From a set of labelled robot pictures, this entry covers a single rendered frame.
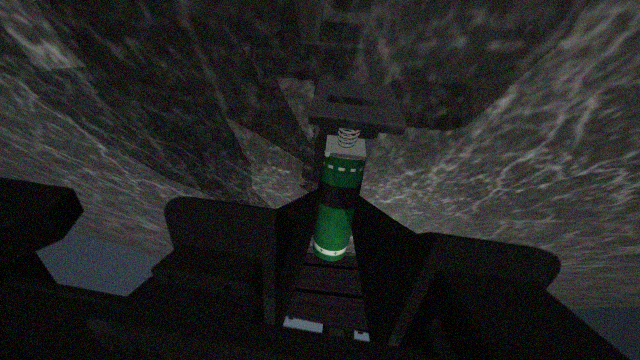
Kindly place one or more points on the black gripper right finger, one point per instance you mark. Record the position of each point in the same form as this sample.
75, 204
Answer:
397, 266

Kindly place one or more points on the green cylindrical battery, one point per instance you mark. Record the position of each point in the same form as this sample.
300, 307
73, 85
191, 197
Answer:
339, 188

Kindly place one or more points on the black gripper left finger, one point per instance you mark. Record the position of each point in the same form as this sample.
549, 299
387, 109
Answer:
280, 238

